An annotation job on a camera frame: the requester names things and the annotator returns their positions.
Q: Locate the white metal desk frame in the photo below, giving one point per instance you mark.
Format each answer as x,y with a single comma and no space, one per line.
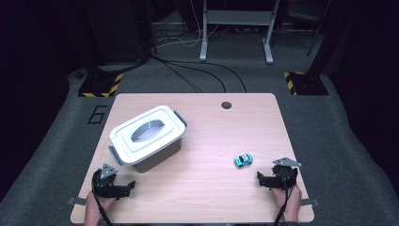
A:
238,17

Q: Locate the person's left hand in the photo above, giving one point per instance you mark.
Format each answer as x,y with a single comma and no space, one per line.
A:
92,207

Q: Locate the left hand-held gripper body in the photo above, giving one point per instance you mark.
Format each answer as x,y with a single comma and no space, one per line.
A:
105,186

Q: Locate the person's right hand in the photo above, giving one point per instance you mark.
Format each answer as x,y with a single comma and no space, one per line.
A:
293,204

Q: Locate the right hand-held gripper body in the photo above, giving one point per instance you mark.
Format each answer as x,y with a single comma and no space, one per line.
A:
284,177

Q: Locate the clear storage box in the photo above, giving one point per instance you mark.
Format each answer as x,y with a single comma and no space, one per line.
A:
158,158

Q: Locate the black stand with striped base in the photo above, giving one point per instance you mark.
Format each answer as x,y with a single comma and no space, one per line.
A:
100,84
309,84

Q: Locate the grey tape strip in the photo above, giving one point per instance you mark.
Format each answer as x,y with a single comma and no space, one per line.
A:
310,202
77,201

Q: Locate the blue toy car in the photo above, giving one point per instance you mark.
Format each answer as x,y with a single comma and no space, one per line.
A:
243,160

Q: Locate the white storage box lid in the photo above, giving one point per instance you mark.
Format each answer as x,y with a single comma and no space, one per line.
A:
147,133

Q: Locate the thin black stand leg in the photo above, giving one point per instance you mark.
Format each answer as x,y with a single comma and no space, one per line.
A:
316,34

